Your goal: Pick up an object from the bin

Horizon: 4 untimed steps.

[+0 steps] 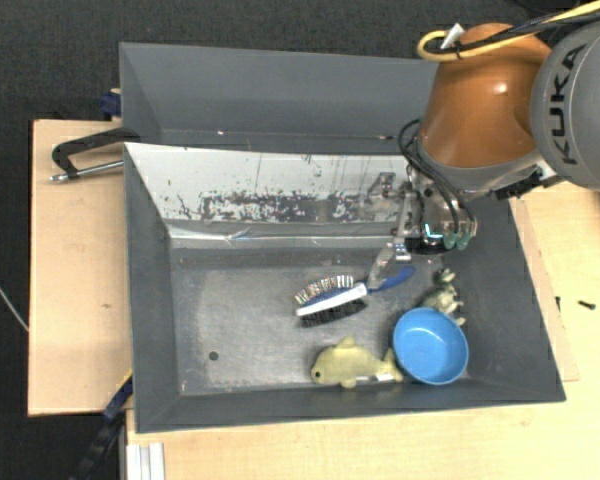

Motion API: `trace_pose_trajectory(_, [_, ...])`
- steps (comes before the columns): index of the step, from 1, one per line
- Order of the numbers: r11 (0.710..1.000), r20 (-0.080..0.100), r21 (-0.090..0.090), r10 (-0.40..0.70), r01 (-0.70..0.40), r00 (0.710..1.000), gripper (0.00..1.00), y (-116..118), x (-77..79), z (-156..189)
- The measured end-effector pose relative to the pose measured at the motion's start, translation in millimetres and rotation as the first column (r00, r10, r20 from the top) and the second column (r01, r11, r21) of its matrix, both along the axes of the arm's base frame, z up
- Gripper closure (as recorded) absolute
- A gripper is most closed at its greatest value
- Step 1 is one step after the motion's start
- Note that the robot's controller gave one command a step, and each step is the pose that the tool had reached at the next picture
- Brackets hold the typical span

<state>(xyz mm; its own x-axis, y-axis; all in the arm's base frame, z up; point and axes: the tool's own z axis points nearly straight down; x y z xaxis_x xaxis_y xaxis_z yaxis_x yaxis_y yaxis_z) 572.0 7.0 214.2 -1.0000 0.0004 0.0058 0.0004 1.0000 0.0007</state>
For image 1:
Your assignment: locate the green toy frog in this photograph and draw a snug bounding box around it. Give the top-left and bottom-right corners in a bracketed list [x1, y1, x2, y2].
[419, 267, 467, 327]

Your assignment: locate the black cylinder on white bracket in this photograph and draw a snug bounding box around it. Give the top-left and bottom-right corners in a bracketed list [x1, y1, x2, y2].
[493, 162, 564, 203]

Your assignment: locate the grey metal bin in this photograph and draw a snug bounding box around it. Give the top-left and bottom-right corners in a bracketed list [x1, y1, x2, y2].
[117, 41, 568, 435]

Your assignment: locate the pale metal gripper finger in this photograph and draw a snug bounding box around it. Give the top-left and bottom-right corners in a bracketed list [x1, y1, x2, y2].
[360, 170, 405, 219]
[367, 241, 413, 291]

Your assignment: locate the blue plastic bowl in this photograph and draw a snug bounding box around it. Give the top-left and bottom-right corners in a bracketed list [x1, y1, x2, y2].
[392, 307, 470, 386]

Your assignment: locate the blue and white hairbrush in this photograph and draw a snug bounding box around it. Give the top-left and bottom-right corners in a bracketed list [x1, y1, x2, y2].
[293, 266, 417, 327]

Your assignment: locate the yellow-green plush fish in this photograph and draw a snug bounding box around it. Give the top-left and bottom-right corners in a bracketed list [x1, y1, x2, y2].
[310, 336, 406, 390]

